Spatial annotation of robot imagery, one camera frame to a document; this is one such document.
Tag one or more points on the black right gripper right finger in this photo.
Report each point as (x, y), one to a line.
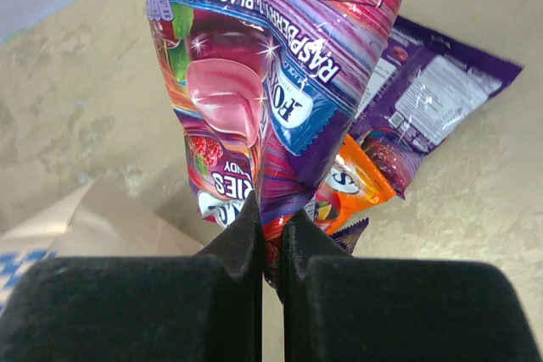
(338, 307)

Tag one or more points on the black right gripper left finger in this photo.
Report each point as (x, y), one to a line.
(204, 307)

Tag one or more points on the orange Fox's candy bag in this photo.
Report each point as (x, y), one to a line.
(353, 184)

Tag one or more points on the blue checkered paper bag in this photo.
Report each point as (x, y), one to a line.
(98, 219)

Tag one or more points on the purple snack packet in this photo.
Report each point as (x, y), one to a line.
(424, 85)

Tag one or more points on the purple Fox's berries bag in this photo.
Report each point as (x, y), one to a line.
(265, 91)

